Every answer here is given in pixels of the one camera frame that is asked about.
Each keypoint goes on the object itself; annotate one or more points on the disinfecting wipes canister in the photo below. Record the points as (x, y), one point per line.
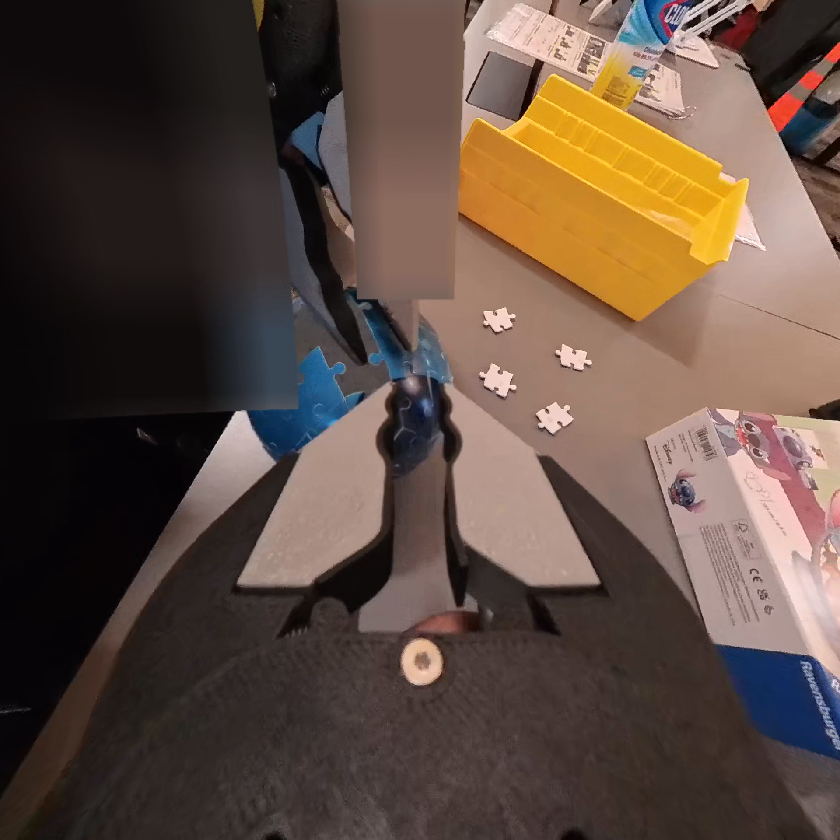
(633, 52)

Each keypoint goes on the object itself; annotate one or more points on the dark rectangular table panel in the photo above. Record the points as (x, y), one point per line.
(499, 85)

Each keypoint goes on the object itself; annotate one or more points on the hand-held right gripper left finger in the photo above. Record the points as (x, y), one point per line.
(308, 525)

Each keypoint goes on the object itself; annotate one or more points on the white desk stand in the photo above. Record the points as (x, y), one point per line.
(695, 46)

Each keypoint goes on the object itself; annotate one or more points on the blue puzzle ball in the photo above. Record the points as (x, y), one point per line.
(308, 413)

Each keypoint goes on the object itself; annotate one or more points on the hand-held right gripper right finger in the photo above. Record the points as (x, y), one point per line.
(518, 525)

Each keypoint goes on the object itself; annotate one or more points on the printed paper sheet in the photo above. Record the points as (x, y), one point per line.
(544, 33)
(663, 88)

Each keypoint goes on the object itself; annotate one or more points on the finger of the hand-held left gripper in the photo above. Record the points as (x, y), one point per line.
(313, 289)
(410, 321)

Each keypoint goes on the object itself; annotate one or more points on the yellow plastic bin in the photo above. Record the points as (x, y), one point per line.
(577, 203)

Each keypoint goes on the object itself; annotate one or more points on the white puzzle piece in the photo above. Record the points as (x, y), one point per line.
(573, 357)
(554, 417)
(497, 380)
(499, 320)

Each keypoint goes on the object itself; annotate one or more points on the puzzle cardboard box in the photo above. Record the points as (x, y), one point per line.
(754, 544)

